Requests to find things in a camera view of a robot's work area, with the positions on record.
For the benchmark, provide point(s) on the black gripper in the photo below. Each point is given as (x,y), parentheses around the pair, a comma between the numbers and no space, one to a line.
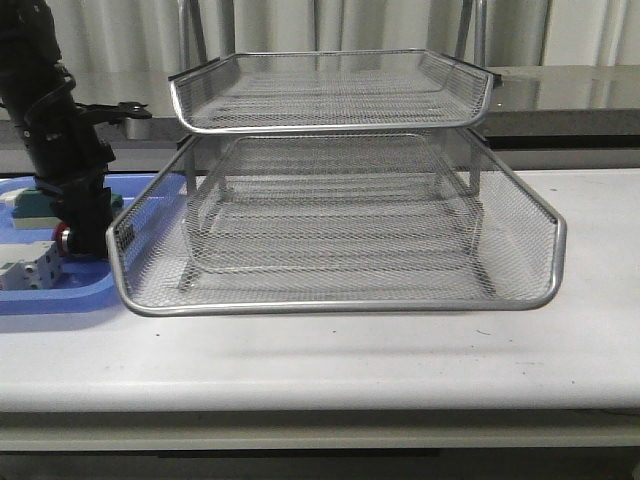
(70,163)

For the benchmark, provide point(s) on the red emergency push button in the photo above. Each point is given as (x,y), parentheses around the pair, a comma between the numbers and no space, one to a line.
(63,237)

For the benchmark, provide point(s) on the silver mesh tray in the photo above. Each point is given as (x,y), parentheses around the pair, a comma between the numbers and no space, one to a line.
(521,240)
(281,92)
(249,244)

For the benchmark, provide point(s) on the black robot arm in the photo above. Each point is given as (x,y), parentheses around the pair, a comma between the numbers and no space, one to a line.
(33,80)

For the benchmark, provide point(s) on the white circuit breaker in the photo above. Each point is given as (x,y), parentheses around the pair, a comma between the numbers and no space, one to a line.
(33,266)

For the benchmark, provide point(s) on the blue plastic tray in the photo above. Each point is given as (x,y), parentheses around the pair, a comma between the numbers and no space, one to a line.
(85,285)

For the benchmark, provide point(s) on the silver mesh bottom tray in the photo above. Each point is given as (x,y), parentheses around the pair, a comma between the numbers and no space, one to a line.
(249,244)

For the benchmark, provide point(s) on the silver mesh top tray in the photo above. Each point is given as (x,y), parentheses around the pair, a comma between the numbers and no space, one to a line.
(281,92)

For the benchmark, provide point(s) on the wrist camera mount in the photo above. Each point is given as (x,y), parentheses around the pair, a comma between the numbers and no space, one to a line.
(112,114)

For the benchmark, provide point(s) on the green and beige switch block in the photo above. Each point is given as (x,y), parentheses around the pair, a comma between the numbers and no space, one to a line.
(35,208)

